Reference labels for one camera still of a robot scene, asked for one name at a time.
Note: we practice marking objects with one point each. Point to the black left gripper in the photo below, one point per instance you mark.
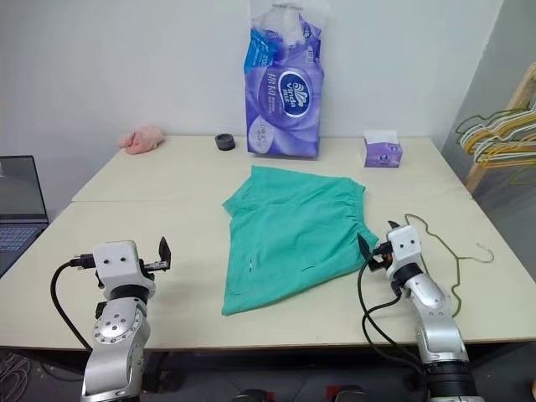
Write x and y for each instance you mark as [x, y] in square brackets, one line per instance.
[151, 266]

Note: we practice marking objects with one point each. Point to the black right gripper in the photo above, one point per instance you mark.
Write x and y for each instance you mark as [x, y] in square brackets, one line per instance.
[380, 260]

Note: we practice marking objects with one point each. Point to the green shorts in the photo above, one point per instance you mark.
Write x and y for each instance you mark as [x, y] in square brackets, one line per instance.
[293, 234]

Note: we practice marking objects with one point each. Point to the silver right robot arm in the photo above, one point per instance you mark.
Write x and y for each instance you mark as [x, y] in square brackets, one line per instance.
[435, 318]

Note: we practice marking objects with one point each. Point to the wooden hanger rack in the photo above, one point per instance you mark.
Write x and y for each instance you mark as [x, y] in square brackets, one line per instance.
[477, 176]

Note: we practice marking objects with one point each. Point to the small purple tissue box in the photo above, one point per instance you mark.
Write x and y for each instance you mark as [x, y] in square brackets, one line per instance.
[383, 153]

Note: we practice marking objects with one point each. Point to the pink cloth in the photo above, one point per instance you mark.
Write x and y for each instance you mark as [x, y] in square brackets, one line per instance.
[140, 140]

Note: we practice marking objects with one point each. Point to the black round cap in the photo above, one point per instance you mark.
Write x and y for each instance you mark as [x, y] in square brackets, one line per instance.
[225, 142]

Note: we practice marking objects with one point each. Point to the dark grey laptop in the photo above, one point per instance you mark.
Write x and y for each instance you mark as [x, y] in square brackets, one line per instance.
[21, 197]

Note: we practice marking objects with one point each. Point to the dark rounded shape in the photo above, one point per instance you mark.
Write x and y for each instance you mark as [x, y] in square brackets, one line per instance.
[253, 396]
[346, 394]

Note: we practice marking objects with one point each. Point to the purple tissue multipack bag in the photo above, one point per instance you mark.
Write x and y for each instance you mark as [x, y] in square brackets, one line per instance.
[285, 104]

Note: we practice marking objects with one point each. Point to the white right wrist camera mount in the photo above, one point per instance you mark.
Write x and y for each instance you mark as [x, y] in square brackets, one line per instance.
[404, 247]

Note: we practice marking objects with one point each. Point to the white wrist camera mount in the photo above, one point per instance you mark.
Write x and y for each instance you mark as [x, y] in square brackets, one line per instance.
[115, 268]
[404, 247]

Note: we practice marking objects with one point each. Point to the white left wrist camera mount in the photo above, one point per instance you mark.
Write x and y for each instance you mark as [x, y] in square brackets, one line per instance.
[115, 268]

